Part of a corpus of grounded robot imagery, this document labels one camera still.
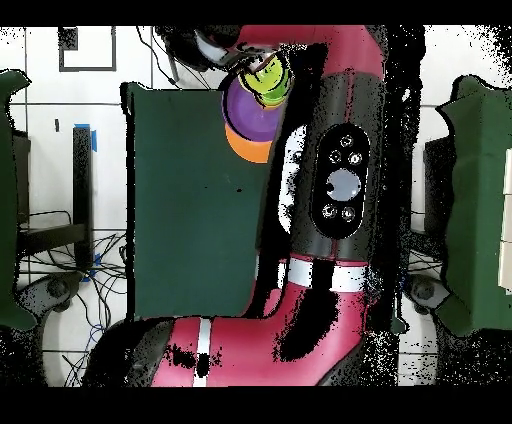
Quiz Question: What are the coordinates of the large orange bowl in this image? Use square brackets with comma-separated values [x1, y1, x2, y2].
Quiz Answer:
[224, 123, 275, 164]

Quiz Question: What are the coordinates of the purple bowl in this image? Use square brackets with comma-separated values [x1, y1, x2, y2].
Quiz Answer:
[221, 77, 288, 144]

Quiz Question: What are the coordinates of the yellow cup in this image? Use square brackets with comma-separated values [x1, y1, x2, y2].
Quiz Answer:
[238, 54, 291, 95]

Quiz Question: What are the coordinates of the dark green table cloth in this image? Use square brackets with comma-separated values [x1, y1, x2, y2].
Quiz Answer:
[120, 81, 277, 321]

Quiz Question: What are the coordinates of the blue tape strip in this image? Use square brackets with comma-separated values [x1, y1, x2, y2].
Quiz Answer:
[80, 252, 102, 284]
[73, 123, 98, 154]

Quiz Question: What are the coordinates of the black metal stand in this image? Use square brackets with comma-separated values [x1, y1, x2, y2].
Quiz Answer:
[17, 125, 94, 273]

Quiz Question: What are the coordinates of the dark office chair base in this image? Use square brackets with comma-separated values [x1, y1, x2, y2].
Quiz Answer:
[17, 270, 83, 314]
[405, 273, 451, 315]

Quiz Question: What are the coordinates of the tangle of cables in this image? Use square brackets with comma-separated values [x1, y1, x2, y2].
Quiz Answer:
[19, 209, 129, 387]

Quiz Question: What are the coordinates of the black square frame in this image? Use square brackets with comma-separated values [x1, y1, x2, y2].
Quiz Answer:
[58, 25, 118, 74]

